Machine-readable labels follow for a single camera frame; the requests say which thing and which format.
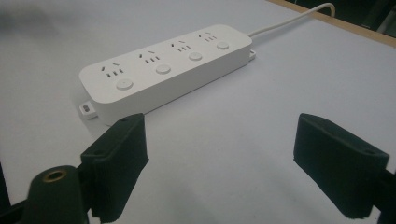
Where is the white power strip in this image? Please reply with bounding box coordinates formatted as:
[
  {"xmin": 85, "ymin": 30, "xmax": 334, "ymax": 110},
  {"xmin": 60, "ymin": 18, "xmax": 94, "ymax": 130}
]
[{"xmin": 78, "ymin": 23, "xmax": 257, "ymax": 127}]

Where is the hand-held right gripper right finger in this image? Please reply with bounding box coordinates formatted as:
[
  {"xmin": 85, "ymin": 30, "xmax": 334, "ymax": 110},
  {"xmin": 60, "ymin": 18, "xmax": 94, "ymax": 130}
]
[{"xmin": 292, "ymin": 112, "xmax": 390, "ymax": 219}]

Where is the white power cable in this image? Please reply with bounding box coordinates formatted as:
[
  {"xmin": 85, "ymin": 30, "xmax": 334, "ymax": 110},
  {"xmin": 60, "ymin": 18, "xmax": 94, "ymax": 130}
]
[{"xmin": 247, "ymin": 2, "xmax": 336, "ymax": 38}]

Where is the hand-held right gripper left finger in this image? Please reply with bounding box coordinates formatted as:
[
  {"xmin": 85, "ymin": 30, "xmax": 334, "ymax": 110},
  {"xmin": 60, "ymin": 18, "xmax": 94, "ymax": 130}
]
[{"xmin": 79, "ymin": 113, "xmax": 149, "ymax": 224}]

